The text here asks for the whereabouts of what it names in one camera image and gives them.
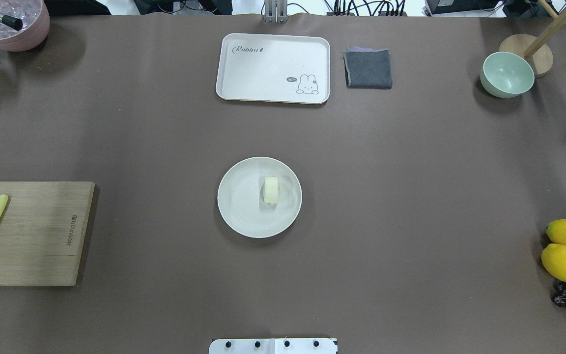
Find pale yellow bun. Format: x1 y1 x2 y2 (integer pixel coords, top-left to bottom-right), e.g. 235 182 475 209
263 177 280 205

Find cream round plate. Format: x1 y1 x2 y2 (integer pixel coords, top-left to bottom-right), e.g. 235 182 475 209
217 157 303 239

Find cream rabbit tray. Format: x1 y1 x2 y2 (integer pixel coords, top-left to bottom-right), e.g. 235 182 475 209
215 33 331 105

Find grey folded cloth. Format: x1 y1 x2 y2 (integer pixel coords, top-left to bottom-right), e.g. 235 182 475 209
343 47 393 89

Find green ceramic bowl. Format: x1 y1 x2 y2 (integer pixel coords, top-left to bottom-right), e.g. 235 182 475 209
479 52 536 98

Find bamboo cutting board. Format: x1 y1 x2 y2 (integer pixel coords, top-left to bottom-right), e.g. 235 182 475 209
0 181 96 286

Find wooden mug tree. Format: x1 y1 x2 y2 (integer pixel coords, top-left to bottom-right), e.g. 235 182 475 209
498 0 566 78

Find pink bowl of ice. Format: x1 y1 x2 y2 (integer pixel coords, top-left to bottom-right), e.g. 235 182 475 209
0 0 50 52

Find dark cherries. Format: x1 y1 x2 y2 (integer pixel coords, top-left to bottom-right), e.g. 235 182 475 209
551 281 566 308

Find aluminium frame post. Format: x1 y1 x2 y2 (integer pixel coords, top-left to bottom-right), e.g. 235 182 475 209
263 0 289 23

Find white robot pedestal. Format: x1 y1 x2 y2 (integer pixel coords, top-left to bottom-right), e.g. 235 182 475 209
208 337 339 354

